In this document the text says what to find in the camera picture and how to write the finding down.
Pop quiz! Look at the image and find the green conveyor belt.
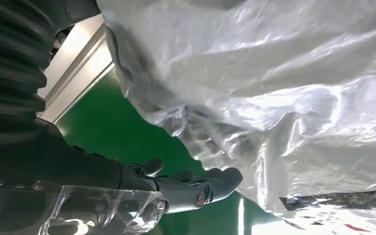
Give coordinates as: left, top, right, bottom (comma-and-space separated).
55, 70, 282, 235

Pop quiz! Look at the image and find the clear plastic camera guard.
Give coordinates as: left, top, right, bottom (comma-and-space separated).
0, 181, 166, 235

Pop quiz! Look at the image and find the aluminium conveyor side rail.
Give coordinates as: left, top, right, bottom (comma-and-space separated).
37, 14, 116, 124

